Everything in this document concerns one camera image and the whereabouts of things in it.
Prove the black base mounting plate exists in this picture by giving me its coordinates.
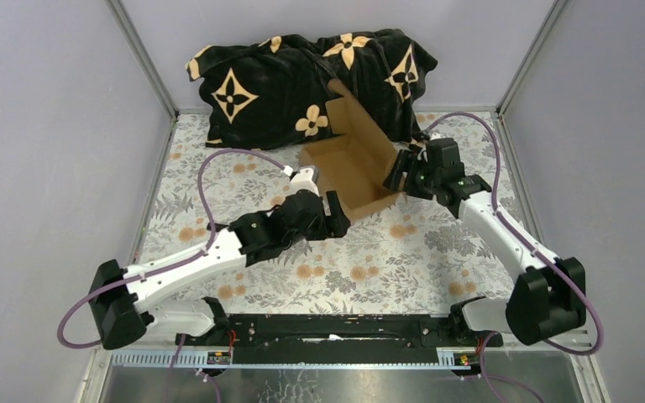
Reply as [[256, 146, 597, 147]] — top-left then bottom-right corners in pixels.
[[176, 314, 503, 366]]

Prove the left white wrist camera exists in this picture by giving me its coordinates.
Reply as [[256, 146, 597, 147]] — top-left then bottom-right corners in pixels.
[[289, 165, 320, 196]]

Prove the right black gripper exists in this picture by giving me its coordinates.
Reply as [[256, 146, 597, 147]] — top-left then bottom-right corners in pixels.
[[380, 150, 439, 202]]

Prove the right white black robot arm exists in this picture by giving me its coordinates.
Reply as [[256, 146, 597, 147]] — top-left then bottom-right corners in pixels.
[[383, 139, 587, 346]]

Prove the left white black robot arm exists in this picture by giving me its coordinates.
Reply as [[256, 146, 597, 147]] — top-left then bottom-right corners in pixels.
[[88, 190, 350, 350]]

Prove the brown cardboard box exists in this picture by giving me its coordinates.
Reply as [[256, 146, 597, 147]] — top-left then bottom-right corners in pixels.
[[299, 79, 401, 222]]

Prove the aluminium frame rail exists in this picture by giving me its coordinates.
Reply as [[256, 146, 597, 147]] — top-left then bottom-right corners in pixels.
[[95, 311, 594, 371]]

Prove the black blanket with tan flowers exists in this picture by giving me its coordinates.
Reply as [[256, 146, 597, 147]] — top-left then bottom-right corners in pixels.
[[185, 29, 438, 149]]

